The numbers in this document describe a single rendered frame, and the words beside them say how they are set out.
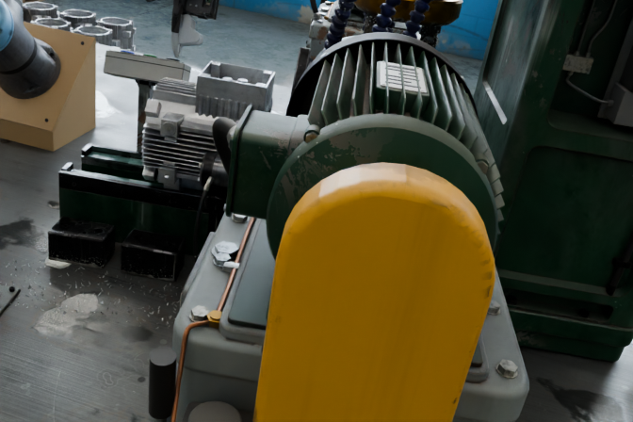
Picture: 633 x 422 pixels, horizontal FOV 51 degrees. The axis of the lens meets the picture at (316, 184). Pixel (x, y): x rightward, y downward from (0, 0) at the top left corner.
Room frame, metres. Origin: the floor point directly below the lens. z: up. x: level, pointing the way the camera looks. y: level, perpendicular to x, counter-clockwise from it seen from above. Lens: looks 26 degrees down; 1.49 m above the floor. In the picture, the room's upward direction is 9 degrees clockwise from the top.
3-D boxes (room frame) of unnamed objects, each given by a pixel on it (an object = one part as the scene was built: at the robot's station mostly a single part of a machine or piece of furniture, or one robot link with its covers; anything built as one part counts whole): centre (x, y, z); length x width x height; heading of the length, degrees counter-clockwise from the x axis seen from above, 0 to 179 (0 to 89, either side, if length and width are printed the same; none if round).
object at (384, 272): (0.48, -0.01, 1.16); 0.33 x 0.26 x 0.42; 179
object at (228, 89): (1.12, 0.17, 1.11); 0.12 x 0.11 x 0.07; 89
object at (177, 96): (1.12, 0.21, 1.02); 0.20 x 0.19 x 0.19; 89
